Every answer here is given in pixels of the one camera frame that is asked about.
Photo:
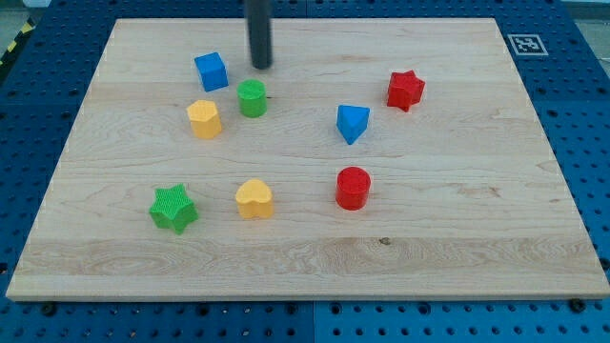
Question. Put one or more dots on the red star block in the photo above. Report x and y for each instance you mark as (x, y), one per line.
(405, 89)

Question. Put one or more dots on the yellow heart block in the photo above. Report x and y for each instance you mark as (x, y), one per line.
(254, 198)

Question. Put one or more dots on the blue cube block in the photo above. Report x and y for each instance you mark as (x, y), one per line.
(212, 71)

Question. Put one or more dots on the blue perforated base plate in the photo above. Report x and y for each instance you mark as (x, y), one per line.
(54, 63)

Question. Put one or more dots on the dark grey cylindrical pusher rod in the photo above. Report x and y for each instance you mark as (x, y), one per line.
(258, 14)

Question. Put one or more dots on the white fiducial marker tag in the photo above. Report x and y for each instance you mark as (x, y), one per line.
(527, 44)

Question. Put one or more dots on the red cylinder block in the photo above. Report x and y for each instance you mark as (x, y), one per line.
(352, 188)

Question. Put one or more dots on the yellow hexagon block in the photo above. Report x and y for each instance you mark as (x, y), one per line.
(204, 119)

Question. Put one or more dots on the green cylinder block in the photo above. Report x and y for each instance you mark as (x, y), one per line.
(252, 98)

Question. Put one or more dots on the light wooden board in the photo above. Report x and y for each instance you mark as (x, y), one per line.
(467, 200)

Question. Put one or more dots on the green star block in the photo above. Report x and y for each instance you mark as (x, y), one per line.
(173, 209)

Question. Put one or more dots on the blue triangle block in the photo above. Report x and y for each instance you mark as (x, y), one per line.
(351, 122)

